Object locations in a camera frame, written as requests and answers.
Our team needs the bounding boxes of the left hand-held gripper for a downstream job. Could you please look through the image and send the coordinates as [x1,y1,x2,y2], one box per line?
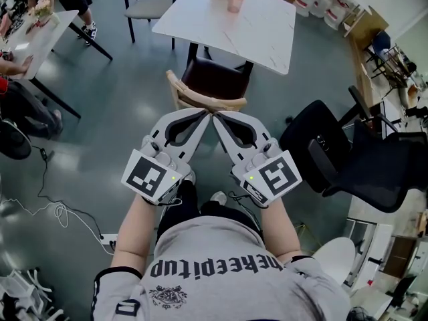
[120,108,211,207]

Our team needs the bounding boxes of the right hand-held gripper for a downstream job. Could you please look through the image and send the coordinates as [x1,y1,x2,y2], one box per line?
[212,110,304,209]

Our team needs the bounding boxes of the brown seat wooden chair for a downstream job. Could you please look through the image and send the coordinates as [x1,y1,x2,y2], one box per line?
[166,56,248,113]

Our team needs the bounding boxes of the person's right forearm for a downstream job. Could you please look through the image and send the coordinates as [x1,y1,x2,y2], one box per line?
[259,197,304,263]

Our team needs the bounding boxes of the person's left forearm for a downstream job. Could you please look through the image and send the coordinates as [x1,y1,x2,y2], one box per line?
[110,194,161,270]

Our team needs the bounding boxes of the black office chair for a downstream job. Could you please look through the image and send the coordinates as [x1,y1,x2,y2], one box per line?
[279,85,428,213]

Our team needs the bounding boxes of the white marble table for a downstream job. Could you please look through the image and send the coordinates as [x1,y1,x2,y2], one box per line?
[152,0,298,92]

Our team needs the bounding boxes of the grey seat black chair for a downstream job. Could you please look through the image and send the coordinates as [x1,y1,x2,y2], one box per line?
[122,0,184,43]

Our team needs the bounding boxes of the blue seat metal chair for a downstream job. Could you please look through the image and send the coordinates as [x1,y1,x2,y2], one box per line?
[366,30,399,63]

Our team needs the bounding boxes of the person's right white sneaker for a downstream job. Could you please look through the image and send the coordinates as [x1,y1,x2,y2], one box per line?
[209,191,228,207]

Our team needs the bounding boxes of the person's black trousers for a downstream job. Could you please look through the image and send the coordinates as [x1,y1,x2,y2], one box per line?
[156,179,265,247]

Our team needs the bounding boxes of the person's grey printed t-shirt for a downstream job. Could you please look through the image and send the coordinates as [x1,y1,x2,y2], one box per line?
[90,215,352,321]

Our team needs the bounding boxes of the white round side table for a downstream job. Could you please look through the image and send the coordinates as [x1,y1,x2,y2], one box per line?
[312,236,356,287]

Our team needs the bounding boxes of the black round floor fan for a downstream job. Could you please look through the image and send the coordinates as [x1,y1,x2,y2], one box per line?
[0,118,33,161]

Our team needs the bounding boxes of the white metal cabinet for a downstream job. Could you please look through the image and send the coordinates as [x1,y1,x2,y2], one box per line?
[344,217,395,289]

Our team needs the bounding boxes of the pink flower bouquet vase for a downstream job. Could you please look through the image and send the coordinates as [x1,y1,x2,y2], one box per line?
[28,0,61,29]

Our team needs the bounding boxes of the brown wooden cabinet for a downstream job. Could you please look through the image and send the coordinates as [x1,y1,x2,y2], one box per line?
[383,235,419,278]

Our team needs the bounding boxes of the right hand-held gripper cable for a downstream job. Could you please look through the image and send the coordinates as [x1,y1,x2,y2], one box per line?
[228,191,263,229]

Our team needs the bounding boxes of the gold wire table base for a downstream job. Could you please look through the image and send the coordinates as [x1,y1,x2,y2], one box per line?
[294,224,318,257]

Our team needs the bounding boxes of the white floor cable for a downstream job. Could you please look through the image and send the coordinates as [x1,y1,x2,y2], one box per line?
[0,197,116,257]

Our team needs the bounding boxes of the black floor cable with adapter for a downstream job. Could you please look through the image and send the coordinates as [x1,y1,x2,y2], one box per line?
[31,145,104,239]

